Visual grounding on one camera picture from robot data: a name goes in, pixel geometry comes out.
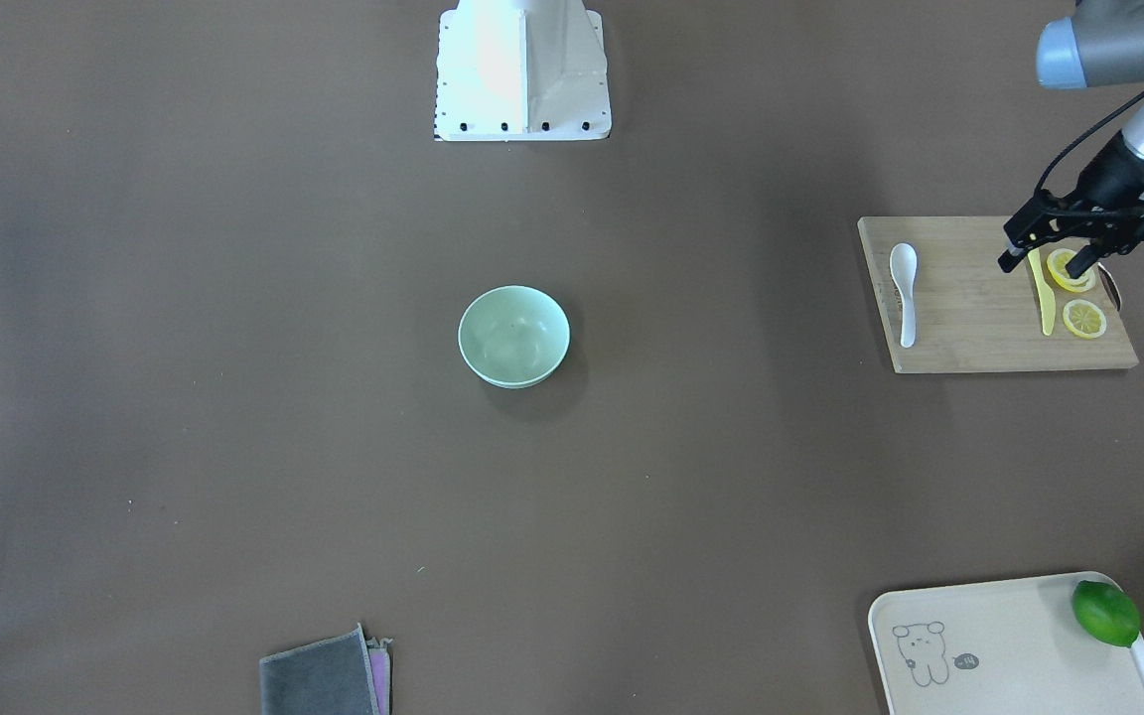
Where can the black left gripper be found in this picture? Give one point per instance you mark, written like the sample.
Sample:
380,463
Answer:
1109,180

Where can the light green bowl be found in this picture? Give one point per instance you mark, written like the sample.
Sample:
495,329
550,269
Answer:
514,336

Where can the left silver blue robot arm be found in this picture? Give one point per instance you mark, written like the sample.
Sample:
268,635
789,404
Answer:
1101,43

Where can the white ceramic spoon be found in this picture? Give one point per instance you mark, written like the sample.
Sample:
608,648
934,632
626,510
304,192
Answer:
904,264

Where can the lemon slice stack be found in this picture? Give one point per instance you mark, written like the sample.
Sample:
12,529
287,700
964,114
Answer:
1057,266

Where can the yellow plastic knife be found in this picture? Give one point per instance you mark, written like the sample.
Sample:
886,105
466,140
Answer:
1044,293

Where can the single lemon slice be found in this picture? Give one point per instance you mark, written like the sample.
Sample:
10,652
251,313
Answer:
1084,319

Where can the bamboo cutting board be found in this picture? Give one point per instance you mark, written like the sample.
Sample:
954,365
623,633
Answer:
972,317

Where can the green lime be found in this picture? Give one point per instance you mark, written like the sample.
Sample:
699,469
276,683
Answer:
1106,613

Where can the cream tray with bear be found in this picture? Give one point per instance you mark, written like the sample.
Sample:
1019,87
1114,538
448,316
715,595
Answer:
1000,647

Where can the grey folded cloth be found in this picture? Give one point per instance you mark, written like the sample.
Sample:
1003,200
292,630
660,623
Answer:
350,674

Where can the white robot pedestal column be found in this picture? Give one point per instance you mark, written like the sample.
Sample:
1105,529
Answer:
521,71

